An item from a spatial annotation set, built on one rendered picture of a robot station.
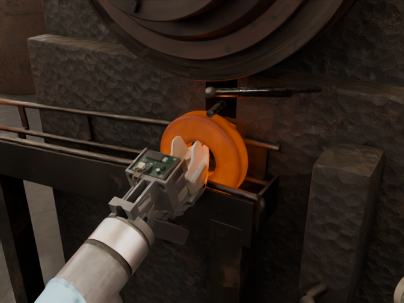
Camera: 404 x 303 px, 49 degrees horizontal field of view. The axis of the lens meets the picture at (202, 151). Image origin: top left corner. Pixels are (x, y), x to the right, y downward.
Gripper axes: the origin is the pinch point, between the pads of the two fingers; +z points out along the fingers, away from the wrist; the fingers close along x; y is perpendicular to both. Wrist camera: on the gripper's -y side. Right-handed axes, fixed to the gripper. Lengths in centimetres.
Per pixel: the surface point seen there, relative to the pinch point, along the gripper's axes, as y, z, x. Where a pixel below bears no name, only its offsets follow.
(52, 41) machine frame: 9.7, 10.2, 40.2
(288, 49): 19.6, 2.6, -14.8
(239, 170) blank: -0.4, -1.5, -7.6
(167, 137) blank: 2.0, -0.9, 5.9
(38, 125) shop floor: -105, 82, 184
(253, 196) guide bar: -2.2, -4.3, -11.2
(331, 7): 24.8, 4.3, -19.5
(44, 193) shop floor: -88, 30, 118
